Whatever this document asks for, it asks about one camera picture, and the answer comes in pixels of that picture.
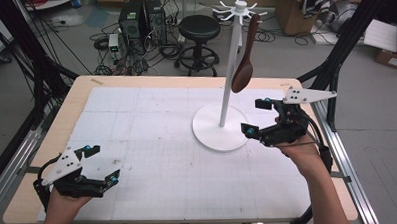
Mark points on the grey round bag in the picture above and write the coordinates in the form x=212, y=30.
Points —
x=344, y=13

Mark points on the person's left hand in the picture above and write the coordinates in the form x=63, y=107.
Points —
x=63, y=210

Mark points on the small grey power box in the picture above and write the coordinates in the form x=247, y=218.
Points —
x=113, y=41

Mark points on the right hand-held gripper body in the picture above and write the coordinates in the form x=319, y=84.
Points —
x=306, y=95

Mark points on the white grid mat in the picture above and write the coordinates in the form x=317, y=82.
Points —
x=154, y=143

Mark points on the black metal frame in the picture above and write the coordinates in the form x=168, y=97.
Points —
x=40, y=74
x=344, y=47

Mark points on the black round stool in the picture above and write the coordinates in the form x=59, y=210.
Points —
x=199, y=28

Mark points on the small cardboard box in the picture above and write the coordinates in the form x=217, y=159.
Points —
x=391, y=60

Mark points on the aluminium rail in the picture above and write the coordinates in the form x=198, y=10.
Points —
x=12, y=175
x=347, y=173

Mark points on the person's right hand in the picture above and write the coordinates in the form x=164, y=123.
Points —
x=304, y=158

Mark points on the large cardboard box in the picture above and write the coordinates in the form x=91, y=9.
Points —
x=291, y=12

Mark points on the white hook rack stand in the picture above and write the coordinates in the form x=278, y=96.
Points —
x=230, y=67

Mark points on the black computer tower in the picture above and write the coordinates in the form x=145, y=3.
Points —
x=131, y=21
x=156, y=21

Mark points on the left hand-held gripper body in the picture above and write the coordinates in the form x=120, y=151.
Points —
x=63, y=165

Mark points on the white foam sheet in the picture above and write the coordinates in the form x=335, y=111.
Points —
x=380, y=35

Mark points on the brown wooden spoon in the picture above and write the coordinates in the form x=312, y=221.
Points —
x=242, y=77

